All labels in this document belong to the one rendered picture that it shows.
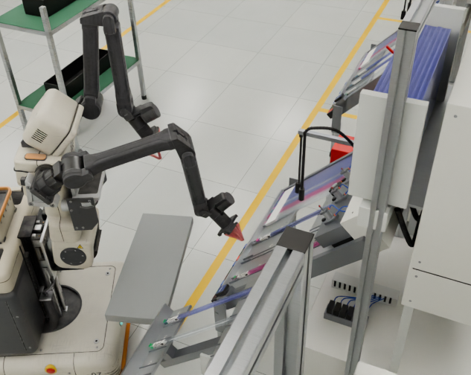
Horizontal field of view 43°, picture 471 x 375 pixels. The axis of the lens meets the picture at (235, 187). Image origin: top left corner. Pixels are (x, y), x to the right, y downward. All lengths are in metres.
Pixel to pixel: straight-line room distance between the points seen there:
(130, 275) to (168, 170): 1.60
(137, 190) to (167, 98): 1.15
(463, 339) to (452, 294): 0.56
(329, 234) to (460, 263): 0.39
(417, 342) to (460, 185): 0.90
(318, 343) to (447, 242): 0.76
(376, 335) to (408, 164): 0.93
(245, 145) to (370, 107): 2.79
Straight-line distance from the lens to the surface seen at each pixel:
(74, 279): 3.05
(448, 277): 1.81
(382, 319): 2.38
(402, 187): 1.61
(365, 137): 1.54
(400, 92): 1.43
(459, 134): 1.51
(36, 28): 3.89
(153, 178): 4.00
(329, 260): 1.88
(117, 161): 2.03
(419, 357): 2.30
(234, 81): 5.00
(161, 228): 2.73
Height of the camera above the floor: 2.46
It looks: 40 degrees down
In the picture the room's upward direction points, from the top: 2 degrees counter-clockwise
